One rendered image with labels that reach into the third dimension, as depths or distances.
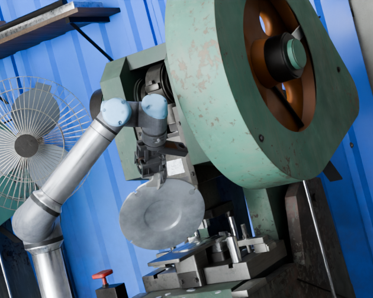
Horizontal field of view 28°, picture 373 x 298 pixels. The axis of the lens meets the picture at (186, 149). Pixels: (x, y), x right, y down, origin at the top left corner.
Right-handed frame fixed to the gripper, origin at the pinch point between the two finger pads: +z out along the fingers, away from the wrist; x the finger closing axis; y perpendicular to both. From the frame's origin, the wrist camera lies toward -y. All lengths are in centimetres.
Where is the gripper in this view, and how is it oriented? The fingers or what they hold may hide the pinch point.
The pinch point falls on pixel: (158, 184)
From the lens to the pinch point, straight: 238.7
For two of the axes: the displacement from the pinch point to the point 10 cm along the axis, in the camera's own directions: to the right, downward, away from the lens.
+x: 4.0, 6.4, -6.6
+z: -0.5, 7.3, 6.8
